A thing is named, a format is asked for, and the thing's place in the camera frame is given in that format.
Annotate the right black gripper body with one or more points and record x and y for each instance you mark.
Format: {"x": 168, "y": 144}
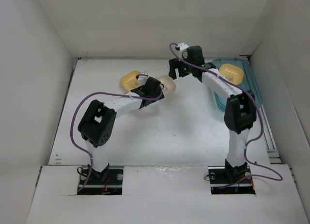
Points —
{"x": 188, "y": 69}

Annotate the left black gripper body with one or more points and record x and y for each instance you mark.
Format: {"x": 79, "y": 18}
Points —
{"x": 158, "y": 92}

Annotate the cream panda plate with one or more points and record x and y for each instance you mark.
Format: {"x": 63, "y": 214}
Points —
{"x": 169, "y": 86}

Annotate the yellow panda plate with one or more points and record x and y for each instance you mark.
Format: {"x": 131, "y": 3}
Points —
{"x": 232, "y": 73}
{"x": 129, "y": 81}

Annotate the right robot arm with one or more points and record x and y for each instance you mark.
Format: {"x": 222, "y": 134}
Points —
{"x": 240, "y": 110}

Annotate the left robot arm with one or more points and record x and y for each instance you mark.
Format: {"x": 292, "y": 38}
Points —
{"x": 96, "y": 125}

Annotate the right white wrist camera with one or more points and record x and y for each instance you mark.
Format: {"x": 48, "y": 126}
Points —
{"x": 181, "y": 48}

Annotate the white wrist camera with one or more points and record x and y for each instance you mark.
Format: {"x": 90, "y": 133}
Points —
{"x": 181, "y": 48}
{"x": 141, "y": 75}

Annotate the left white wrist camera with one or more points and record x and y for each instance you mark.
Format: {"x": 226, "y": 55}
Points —
{"x": 141, "y": 75}

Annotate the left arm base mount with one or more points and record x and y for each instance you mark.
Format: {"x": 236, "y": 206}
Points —
{"x": 111, "y": 185}

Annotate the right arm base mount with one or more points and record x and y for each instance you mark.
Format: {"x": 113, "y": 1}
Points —
{"x": 227, "y": 179}

